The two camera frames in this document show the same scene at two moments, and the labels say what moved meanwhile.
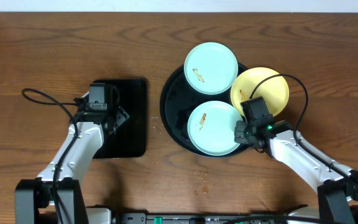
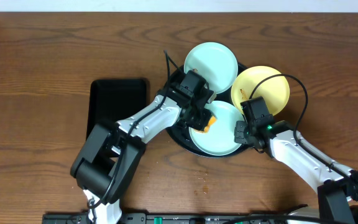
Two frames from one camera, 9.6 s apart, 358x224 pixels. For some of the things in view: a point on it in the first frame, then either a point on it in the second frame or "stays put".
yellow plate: (275, 89) stays put
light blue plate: (211, 127) stays put
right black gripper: (240, 126) stays put
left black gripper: (120, 115) -> (198, 117)
